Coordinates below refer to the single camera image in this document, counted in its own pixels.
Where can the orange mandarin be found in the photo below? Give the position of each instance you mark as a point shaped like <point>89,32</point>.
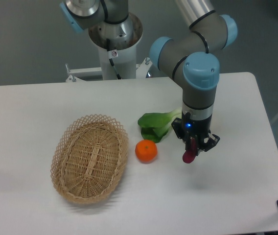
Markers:
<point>146,151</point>

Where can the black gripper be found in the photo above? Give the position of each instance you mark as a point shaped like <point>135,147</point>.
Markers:
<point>186,128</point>

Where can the green bok choy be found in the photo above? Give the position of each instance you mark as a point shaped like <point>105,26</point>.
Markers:
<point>154,126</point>

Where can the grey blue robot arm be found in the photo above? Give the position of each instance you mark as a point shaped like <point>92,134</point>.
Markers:
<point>189,62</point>

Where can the purple sweet potato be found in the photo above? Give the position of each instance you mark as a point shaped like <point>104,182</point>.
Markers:
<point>190,151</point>

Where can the woven wicker basket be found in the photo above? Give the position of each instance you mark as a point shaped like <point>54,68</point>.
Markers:
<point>90,159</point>

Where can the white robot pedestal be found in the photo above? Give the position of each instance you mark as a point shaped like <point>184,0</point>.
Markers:
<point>117,50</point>

